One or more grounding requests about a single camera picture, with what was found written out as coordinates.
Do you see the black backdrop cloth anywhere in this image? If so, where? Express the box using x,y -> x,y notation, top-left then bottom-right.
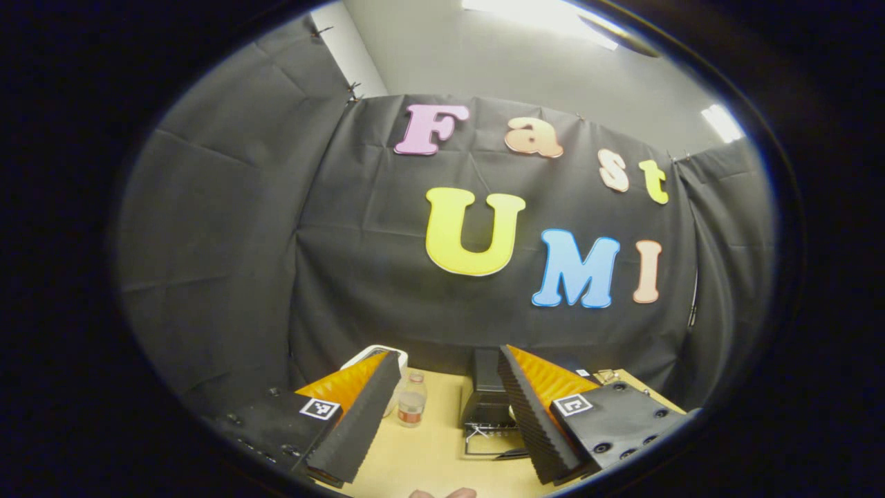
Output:
114,15 -> 776,424

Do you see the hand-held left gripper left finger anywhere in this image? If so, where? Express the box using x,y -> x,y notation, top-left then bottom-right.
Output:
207,349 -> 402,489

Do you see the white toaster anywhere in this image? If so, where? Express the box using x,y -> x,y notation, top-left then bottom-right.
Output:
340,344 -> 409,417

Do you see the clear plastic bottle red label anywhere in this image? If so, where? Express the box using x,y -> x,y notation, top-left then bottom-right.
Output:
396,371 -> 429,429

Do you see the small ceiling light panel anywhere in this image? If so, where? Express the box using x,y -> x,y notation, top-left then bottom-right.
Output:
701,104 -> 747,145

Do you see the black electric oven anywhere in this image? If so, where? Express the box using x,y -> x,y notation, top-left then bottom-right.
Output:
459,347 -> 604,461

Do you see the large ceiling light panel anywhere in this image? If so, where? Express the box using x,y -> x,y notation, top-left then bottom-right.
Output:
461,0 -> 620,51

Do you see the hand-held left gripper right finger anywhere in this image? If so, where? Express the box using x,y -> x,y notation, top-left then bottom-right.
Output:
496,345 -> 692,487

